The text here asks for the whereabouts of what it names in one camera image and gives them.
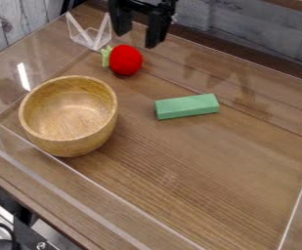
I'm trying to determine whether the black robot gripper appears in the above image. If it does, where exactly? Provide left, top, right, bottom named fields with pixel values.
left=108, top=0, right=177, bottom=49

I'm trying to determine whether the red felt strawberry fruit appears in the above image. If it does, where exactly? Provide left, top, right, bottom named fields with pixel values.
left=100, top=44, right=143, bottom=76

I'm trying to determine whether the green rectangular block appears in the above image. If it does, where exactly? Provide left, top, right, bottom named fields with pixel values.
left=153, top=94, right=219, bottom=120

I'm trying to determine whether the wooden bowl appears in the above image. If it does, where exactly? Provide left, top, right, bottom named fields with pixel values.
left=18, top=75, right=117, bottom=157

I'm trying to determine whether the clear acrylic tray enclosure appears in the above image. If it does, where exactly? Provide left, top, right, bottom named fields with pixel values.
left=0, top=20, right=302, bottom=250

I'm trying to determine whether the black metal table bracket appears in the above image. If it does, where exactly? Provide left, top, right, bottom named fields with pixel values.
left=13, top=217, right=60, bottom=250

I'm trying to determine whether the black cable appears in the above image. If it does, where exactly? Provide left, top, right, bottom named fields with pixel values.
left=0, top=221, right=20, bottom=250

